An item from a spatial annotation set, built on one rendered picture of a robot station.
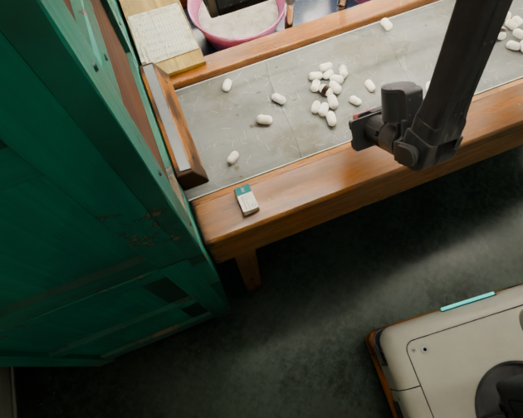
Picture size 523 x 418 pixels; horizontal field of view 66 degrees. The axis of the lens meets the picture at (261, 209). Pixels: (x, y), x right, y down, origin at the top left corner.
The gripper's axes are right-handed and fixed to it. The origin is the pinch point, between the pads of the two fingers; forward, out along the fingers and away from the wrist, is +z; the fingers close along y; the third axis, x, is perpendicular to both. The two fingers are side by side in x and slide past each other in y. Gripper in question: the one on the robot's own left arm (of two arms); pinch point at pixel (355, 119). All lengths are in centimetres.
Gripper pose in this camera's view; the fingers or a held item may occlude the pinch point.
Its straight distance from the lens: 93.4
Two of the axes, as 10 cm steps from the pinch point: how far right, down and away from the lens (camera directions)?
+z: -2.5, -4.1, 8.8
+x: 2.6, 8.4, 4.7
